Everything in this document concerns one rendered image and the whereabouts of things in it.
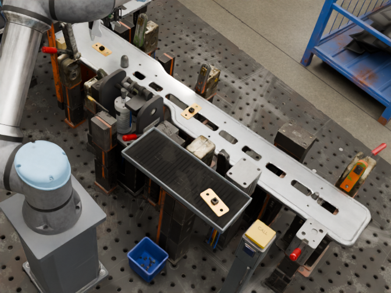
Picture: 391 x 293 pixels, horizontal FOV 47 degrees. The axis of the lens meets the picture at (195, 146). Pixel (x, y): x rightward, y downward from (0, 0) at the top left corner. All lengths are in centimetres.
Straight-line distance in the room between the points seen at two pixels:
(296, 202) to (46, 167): 80
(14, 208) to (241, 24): 293
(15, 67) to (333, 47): 285
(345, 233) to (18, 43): 108
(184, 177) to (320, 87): 238
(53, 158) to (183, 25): 160
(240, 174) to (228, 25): 259
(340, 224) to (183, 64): 118
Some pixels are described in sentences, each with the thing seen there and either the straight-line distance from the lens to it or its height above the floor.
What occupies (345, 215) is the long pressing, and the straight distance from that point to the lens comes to 154.
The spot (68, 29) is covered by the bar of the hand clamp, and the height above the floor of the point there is 119.
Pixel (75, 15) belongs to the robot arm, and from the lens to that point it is 113.
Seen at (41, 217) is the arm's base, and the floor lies 116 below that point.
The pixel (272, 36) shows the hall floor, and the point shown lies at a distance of 385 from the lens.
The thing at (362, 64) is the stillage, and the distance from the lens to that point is 361.
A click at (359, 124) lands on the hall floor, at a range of 337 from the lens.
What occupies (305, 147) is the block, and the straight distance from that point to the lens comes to 161.
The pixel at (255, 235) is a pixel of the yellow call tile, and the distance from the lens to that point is 121.
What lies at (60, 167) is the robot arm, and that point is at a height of 132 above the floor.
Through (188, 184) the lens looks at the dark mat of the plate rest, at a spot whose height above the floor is 116.
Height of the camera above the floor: 219
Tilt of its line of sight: 50 degrees down
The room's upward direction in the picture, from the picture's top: 12 degrees clockwise
